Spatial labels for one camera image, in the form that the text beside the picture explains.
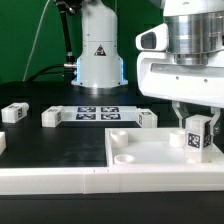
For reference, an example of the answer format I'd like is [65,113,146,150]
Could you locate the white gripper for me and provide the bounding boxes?
[137,51,224,135]

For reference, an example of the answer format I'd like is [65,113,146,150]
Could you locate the white square table top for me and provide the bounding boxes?
[104,127,224,168]

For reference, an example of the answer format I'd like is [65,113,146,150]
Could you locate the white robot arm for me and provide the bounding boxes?
[53,0,224,135]

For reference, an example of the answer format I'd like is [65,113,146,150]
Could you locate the white U-shaped obstacle fence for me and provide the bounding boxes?
[0,128,224,195]

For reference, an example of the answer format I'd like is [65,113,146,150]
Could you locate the white sheet with markers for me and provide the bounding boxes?
[49,105,138,123]

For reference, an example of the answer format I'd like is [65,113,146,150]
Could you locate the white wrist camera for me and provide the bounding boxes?
[135,23,168,52]

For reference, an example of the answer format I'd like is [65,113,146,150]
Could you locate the black cable bundle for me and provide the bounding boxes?
[26,0,83,83]

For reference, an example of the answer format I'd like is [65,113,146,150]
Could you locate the grey thin cable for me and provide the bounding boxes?
[22,0,52,82]

